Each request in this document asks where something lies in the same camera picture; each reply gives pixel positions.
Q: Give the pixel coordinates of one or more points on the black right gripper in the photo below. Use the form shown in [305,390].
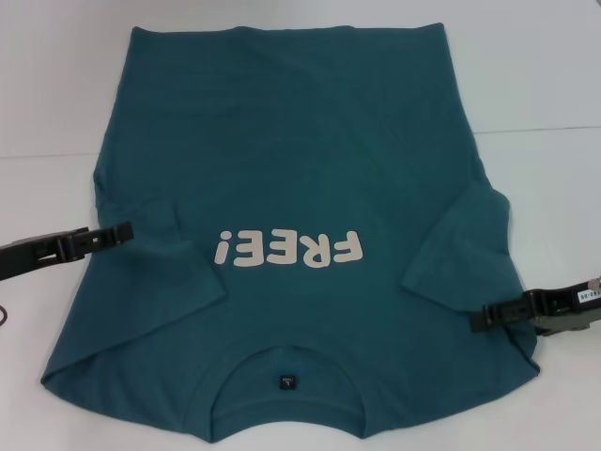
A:
[568,310]

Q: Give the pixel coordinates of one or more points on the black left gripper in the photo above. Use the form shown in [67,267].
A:
[28,253]

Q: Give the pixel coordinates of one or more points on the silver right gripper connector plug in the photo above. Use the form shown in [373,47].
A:
[595,284]

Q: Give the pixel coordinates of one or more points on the teal t-shirt with FREE print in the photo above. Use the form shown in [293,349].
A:
[291,155]

